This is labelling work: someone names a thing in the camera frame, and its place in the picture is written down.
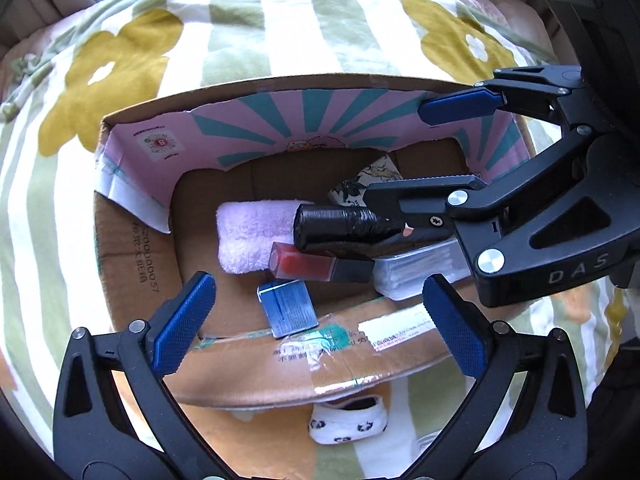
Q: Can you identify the floral striped blanket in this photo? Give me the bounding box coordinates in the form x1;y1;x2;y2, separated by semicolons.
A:
0;0;640;480

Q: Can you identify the pink bed sheet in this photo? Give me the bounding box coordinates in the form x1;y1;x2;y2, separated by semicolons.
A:
470;0;556;61

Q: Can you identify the white panda print sock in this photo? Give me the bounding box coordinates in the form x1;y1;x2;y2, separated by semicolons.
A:
307;395;388;446

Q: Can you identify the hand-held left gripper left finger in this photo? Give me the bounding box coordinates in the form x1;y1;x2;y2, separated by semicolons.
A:
52;271;236;480

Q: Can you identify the pink towel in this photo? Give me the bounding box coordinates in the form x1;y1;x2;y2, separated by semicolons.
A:
215;199;313;276

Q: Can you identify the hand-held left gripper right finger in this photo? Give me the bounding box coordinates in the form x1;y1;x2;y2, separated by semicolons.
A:
402;274;588;480

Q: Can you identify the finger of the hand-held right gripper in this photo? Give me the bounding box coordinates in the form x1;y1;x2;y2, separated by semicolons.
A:
418;64;618;133
364;125;632;309

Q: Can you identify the printed cardboard box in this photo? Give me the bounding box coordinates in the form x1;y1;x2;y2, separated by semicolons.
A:
92;74;538;408

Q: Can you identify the clear box red label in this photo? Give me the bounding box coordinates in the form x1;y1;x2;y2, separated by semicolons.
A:
372;237;473;302

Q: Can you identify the small blue box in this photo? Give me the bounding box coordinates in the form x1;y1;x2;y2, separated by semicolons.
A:
256;280;319;339

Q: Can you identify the black garbage bag roll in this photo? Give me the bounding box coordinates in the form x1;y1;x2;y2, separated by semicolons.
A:
292;203;406;256

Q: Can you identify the red lip gloss black cap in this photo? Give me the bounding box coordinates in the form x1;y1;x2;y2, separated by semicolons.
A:
268;241;376;283

